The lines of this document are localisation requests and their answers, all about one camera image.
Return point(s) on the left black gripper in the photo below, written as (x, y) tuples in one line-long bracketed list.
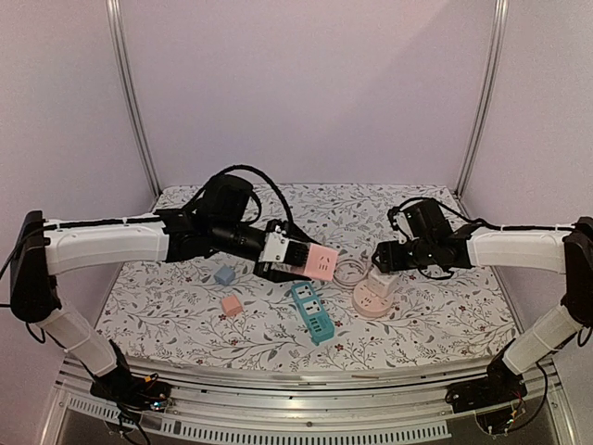
[(293, 232)]

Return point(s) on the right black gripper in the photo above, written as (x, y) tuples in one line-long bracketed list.
[(384, 256)]

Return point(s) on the white cube socket adapter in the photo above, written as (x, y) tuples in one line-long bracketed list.
[(381, 284)]

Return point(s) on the pink cube socket adapter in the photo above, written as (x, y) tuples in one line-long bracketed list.
[(321, 263)]

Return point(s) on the teal power strip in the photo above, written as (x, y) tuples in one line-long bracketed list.
[(313, 313)]

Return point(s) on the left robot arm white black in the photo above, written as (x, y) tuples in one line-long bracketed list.
[(211, 222)]

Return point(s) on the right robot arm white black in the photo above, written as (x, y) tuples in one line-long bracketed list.
[(426, 238)]

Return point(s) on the small blue charger plug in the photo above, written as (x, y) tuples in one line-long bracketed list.
[(225, 275)]

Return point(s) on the small pink charger plug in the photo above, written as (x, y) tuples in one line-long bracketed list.
[(231, 305)]

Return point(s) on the pink round power strip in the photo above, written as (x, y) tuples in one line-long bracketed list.
[(368, 304)]

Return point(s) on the floral table mat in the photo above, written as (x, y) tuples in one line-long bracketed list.
[(172, 312)]

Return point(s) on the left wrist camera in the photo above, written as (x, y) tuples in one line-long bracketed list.
[(280, 248)]

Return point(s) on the aluminium front rail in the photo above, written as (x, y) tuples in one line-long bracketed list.
[(404, 405)]

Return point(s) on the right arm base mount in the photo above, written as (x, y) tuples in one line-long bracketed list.
[(500, 390)]

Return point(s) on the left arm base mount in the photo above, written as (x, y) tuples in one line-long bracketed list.
[(139, 393)]

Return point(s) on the right aluminium frame post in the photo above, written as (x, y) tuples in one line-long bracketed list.
[(493, 57)]

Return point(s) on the aluminium frame post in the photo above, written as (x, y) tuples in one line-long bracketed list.
[(117, 33), (493, 57)]

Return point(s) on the left aluminium frame post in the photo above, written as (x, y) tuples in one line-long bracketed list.
[(117, 33)]

